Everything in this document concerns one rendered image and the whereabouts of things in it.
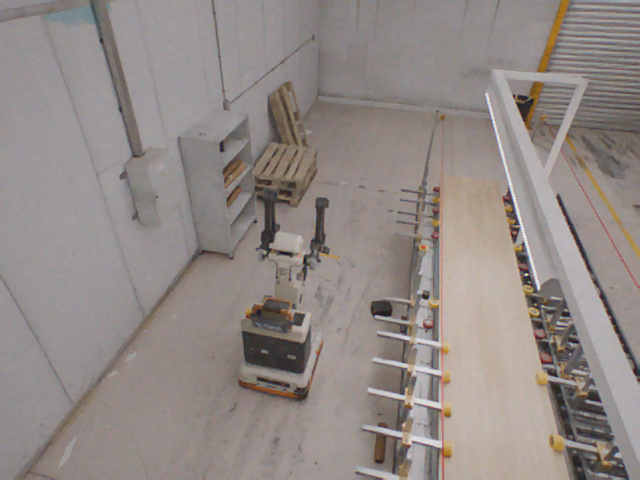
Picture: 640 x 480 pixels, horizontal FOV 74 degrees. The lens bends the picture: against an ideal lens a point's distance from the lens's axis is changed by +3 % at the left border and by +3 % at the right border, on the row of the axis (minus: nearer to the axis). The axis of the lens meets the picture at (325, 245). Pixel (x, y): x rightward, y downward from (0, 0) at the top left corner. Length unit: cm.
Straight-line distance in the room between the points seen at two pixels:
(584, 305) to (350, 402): 280
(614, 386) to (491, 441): 175
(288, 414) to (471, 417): 159
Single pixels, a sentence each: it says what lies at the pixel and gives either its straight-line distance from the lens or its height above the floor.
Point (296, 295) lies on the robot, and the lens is 361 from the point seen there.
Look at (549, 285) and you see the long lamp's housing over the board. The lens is 168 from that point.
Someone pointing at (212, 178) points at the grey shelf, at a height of 112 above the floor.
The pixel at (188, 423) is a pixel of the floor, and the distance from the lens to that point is 397.
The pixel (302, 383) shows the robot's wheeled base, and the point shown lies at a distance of 372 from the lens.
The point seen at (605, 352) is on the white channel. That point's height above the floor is 246.
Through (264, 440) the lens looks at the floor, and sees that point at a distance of 379.
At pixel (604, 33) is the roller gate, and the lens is 1072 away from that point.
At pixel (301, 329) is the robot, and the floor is 81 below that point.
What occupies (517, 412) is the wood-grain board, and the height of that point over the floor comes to 90.
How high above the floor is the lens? 332
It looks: 37 degrees down
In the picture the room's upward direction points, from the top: 3 degrees clockwise
